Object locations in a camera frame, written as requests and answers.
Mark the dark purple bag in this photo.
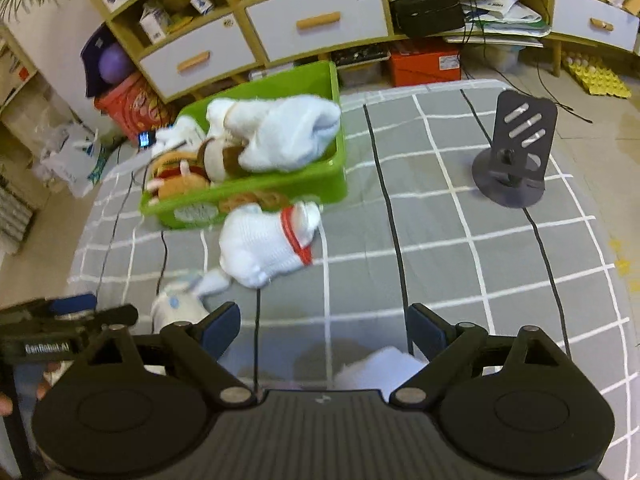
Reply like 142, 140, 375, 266
80, 24, 121, 98

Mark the red snack bag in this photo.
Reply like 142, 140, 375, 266
94, 72, 176, 141

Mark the orange box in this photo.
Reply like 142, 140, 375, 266
389, 45, 462, 87

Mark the clear plastic box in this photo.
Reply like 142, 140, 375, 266
462, 45, 521, 78

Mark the pile of white papers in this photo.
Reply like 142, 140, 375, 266
442, 0, 551, 48

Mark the white drawer wooden handle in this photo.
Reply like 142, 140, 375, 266
550, 0, 640, 53
139, 12, 258, 101
245, 0, 391, 63

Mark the white and brown plush toy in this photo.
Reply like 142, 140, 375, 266
196, 99, 261, 182

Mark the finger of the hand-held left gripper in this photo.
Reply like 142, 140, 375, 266
75, 304, 140, 333
0, 292, 98, 322

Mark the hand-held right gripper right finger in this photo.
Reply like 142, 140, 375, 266
389, 304, 576, 409

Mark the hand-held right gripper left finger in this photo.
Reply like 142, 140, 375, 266
70, 302, 255, 411

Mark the white plush toy red collar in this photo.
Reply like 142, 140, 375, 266
218, 201, 322, 289

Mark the white plush toy blue label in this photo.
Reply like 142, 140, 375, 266
150, 267, 232, 333

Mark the yellow egg tray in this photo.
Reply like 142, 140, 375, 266
562, 52, 632, 97

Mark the purple ball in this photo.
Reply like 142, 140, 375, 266
99, 42, 135, 83

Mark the person's left hand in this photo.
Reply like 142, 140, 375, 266
40, 362, 68, 401

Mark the black printer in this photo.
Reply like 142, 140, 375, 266
387, 0, 466, 38

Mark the large white ribbed plush toy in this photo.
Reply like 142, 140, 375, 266
239, 95, 343, 172

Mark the white cloth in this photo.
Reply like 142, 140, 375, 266
334, 345, 431, 392

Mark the grey checked blanket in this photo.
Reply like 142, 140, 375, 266
67, 79, 640, 411

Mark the white carton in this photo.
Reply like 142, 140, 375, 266
139, 2, 171, 43

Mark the green plastic bin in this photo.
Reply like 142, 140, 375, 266
139, 60, 348, 231

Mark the yellow burger plush toy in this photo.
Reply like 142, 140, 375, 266
145, 152, 211, 206

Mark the white plastic bag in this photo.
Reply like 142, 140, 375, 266
40, 122, 103, 198

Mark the small white plush toy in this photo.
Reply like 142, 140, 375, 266
150, 116, 207, 161

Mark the dark grey phone stand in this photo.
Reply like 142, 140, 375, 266
472, 89, 558, 209

